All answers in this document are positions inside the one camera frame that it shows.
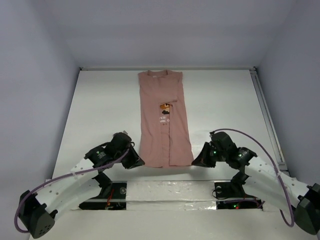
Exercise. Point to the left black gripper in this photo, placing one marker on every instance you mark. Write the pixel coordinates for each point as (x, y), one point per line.
(134, 161)

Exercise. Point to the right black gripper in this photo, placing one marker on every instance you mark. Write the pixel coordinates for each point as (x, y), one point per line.
(202, 159)

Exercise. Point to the pink printed t shirt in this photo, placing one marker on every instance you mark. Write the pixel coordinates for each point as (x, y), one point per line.
(165, 140)

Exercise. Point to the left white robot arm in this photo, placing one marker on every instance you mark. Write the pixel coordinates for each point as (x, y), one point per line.
(40, 208)

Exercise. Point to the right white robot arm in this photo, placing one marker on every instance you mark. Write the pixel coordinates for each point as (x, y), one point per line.
(256, 178)

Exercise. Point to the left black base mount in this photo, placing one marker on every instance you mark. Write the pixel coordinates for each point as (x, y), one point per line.
(112, 195)

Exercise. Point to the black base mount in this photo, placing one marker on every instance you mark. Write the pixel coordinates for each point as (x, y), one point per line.
(112, 195)
(231, 195)

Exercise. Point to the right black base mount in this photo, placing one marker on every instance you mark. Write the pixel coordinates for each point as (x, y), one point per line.
(231, 195)

